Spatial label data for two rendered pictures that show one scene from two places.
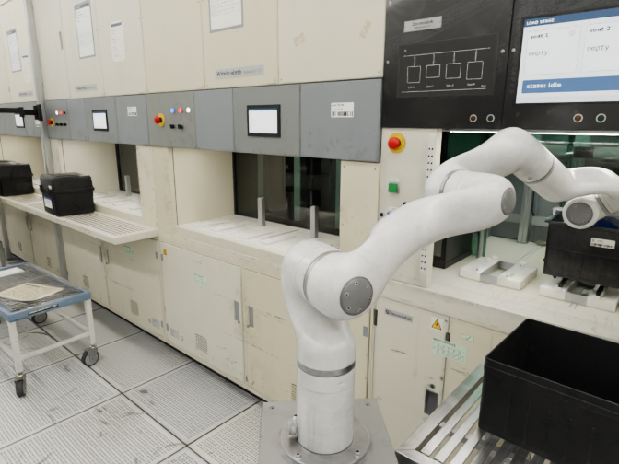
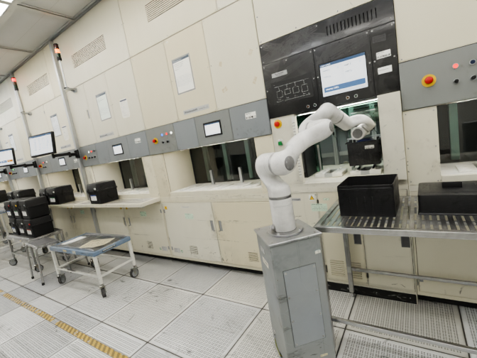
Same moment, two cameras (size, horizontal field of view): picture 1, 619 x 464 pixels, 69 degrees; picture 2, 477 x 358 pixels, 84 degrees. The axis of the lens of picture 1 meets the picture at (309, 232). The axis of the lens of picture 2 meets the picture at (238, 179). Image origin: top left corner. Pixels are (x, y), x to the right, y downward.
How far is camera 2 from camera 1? 0.63 m
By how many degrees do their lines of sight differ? 9
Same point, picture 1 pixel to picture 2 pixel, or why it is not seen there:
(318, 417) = (282, 217)
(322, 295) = (277, 165)
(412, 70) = (278, 92)
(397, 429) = not seen: hidden behind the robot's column
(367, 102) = (262, 109)
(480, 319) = (329, 188)
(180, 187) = (169, 172)
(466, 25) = (297, 71)
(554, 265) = (353, 161)
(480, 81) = (307, 91)
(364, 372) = not seen: hidden behind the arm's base
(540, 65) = (329, 81)
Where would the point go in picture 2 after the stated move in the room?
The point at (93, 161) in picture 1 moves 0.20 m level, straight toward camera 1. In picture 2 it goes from (109, 175) to (111, 175)
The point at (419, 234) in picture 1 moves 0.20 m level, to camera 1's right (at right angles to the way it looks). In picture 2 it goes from (303, 143) to (338, 136)
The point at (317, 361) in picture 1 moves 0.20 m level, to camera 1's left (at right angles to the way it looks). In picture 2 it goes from (278, 193) to (240, 201)
